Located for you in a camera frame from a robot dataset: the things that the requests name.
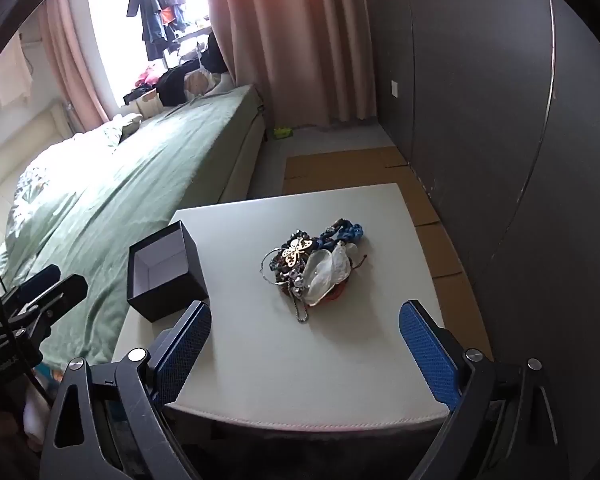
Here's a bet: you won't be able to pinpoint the white crumpled cloth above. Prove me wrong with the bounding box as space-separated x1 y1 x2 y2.
111 112 144 132

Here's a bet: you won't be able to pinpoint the silver ball chain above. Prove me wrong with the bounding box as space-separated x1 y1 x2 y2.
287 280 312 325

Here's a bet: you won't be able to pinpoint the thin silver bangle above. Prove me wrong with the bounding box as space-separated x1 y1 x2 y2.
258 249 291 287

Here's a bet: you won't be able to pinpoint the hanging white cloth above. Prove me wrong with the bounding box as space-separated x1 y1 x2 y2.
0 34 34 107

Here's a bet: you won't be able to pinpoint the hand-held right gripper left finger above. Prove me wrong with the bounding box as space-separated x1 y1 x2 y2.
40 300 213 480

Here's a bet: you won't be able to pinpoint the dark grey wardrobe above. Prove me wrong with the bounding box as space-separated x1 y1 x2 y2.
359 0 600 480

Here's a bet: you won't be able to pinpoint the red cord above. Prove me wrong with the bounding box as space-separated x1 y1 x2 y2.
325 255 369 304

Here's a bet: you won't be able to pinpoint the gold butterfly pendant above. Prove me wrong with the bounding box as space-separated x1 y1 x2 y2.
280 239 315 270

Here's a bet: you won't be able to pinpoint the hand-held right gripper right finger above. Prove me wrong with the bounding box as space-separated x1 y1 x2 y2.
398 300 571 480

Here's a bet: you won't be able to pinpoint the white bed frame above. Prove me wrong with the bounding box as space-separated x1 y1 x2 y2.
215 85 268 206

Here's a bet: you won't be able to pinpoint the black square gift box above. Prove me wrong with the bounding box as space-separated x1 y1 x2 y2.
126 221 212 323

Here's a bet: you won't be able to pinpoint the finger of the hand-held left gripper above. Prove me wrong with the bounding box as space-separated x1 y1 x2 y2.
2 264 62 307
7 274 89 343

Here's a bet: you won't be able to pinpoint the pile of clothes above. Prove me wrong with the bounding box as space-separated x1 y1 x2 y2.
122 30 233 111

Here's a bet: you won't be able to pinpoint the wide pink curtain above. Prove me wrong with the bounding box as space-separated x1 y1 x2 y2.
214 0 381 129

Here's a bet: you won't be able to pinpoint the hanging dark clothes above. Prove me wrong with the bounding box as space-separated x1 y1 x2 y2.
126 0 187 61

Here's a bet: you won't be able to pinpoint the blue beaded bracelet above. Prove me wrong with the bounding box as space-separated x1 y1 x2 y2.
316 219 366 251

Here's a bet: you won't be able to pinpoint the green blanket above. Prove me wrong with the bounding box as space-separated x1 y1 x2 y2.
0 84 261 366

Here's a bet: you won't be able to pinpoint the floral patterned quilt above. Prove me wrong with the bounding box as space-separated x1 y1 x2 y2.
5 125 126 231

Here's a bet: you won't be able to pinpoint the narrow pink curtain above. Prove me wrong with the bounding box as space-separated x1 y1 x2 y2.
36 0 112 133

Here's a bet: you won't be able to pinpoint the black white beaded bracelet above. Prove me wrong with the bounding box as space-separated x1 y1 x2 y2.
272 229 306 251

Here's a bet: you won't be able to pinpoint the flat brown cardboard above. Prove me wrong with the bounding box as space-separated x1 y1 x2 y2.
281 146 494 358

